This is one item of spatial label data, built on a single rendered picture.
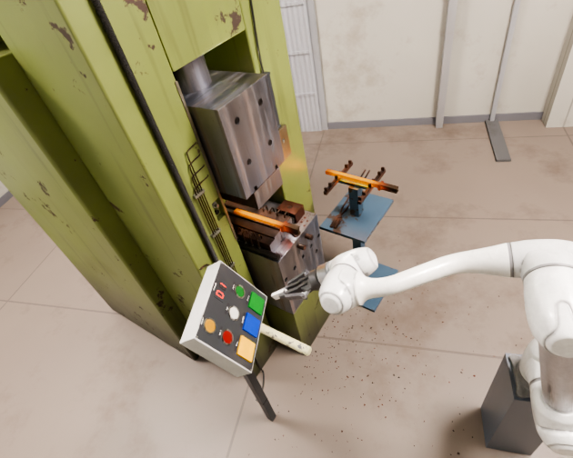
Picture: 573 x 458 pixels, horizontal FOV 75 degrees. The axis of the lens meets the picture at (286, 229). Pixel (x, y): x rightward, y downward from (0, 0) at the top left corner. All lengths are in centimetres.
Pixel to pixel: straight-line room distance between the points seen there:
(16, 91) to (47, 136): 17
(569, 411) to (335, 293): 83
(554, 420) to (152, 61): 170
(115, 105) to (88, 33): 19
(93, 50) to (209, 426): 202
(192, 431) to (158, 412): 27
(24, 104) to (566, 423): 206
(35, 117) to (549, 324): 170
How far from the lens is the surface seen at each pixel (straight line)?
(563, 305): 108
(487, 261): 120
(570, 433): 159
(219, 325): 138
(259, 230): 186
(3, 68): 162
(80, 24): 123
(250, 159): 152
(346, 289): 110
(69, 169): 173
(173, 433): 259
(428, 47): 422
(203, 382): 264
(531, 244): 121
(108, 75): 126
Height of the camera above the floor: 222
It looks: 43 degrees down
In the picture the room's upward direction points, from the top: 14 degrees counter-clockwise
